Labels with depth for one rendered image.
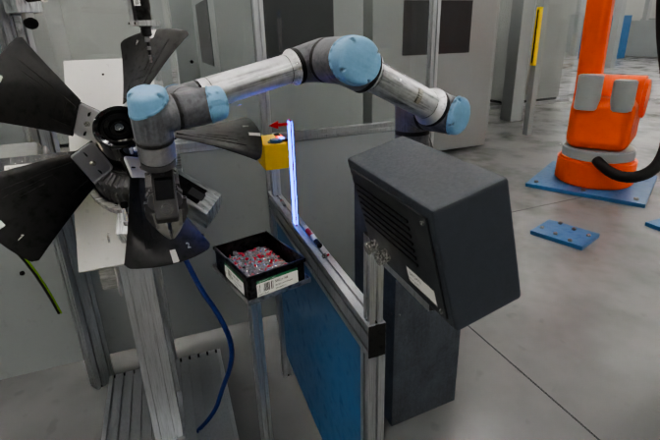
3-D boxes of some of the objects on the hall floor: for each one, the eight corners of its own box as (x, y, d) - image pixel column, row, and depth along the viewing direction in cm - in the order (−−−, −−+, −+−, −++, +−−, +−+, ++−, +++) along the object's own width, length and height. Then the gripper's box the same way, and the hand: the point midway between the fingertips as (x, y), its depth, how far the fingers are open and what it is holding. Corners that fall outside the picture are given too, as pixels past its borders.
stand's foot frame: (113, 390, 190) (109, 375, 187) (221, 361, 205) (219, 348, 202) (96, 534, 135) (90, 516, 132) (246, 481, 150) (244, 464, 147)
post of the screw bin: (264, 471, 153) (243, 266, 125) (272, 467, 155) (252, 264, 127) (268, 477, 151) (248, 270, 123) (276, 473, 152) (257, 268, 125)
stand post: (159, 450, 162) (111, 222, 131) (185, 442, 165) (143, 217, 134) (159, 461, 158) (110, 228, 127) (186, 452, 161) (143, 223, 130)
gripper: (178, 144, 98) (189, 218, 111) (135, 149, 95) (150, 224, 108) (182, 165, 92) (192, 241, 104) (135, 170, 89) (151, 247, 101)
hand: (171, 236), depth 103 cm, fingers closed
